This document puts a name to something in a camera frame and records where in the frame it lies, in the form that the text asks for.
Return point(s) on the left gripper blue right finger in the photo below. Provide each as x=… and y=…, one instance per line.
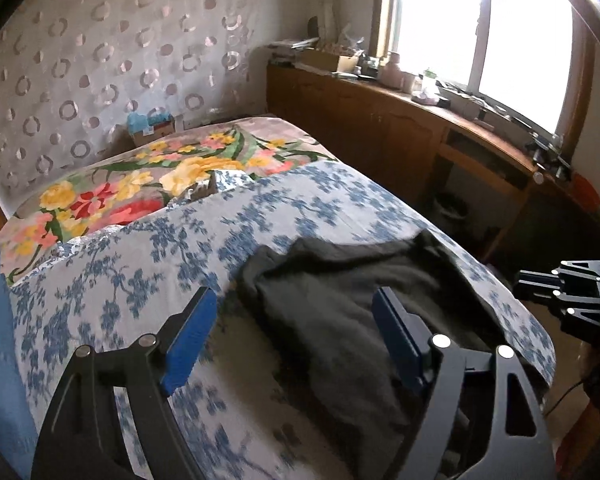
x=482, y=419

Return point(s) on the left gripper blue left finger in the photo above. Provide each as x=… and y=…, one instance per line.
x=81, y=436

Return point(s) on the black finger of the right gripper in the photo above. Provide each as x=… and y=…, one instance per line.
x=579, y=316
x=572, y=279

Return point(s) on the black pants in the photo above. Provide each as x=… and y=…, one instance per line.
x=314, y=304

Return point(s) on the long wooden cabinet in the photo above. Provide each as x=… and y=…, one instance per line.
x=480, y=188

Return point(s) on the blue floral bedspread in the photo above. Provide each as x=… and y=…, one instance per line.
x=124, y=284

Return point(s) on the bright window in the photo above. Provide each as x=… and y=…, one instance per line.
x=531, y=59

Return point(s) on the white bottle on cabinet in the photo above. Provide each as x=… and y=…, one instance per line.
x=390, y=74

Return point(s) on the colourful flower blanket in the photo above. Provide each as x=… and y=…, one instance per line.
x=127, y=187

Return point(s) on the cardboard box with blue cloth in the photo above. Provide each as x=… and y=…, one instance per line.
x=144, y=129

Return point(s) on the cardboard box on cabinet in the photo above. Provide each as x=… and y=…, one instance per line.
x=328, y=62

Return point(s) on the circle patterned curtain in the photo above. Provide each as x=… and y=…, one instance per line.
x=73, y=71

